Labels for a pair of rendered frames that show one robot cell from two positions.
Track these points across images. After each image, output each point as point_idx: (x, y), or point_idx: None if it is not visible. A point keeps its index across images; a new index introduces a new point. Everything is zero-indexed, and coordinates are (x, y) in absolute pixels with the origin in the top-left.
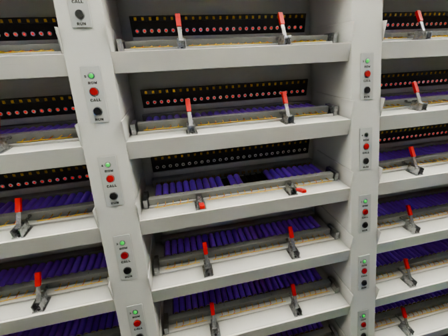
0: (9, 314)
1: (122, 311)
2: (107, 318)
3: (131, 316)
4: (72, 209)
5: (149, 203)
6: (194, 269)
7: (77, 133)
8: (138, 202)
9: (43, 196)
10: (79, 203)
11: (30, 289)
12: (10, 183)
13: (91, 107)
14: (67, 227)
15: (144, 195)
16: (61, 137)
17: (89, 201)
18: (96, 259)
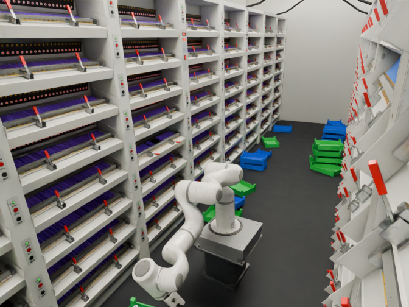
0: (100, 220)
1: (134, 204)
2: (113, 221)
3: (137, 205)
4: (109, 169)
5: None
6: (147, 183)
7: (109, 136)
8: None
9: (83, 170)
10: (109, 167)
11: (96, 211)
12: None
13: (126, 125)
14: (116, 175)
15: None
16: (108, 139)
17: (109, 165)
18: (107, 194)
